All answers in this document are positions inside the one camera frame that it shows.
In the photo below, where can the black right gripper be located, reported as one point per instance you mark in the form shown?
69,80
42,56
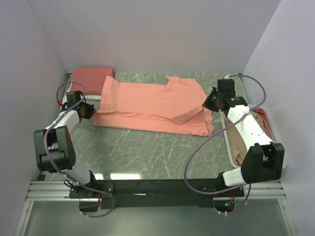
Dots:
207,103

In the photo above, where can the salmon pink t-shirt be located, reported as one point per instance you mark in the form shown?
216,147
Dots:
174,108

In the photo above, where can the white plastic laundry basket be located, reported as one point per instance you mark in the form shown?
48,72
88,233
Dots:
271,124

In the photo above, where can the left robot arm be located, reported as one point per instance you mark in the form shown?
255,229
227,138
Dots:
54,149

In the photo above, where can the dark pink t-shirt in basket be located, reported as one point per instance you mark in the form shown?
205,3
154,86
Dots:
261,117

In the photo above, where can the aluminium frame rail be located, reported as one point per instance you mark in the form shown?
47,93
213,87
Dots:
57,191

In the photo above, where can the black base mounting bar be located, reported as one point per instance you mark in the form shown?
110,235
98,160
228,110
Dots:
145,193

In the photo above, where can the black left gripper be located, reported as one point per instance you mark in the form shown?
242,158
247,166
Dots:
91,110

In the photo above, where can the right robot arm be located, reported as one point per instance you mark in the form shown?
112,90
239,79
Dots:
264,158

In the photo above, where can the folded white t-shirt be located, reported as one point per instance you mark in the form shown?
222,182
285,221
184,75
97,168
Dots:
88,97

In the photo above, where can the beige t-shirt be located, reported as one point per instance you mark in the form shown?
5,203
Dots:
237,145

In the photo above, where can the folded red t-shirt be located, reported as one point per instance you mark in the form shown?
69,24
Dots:
92,78

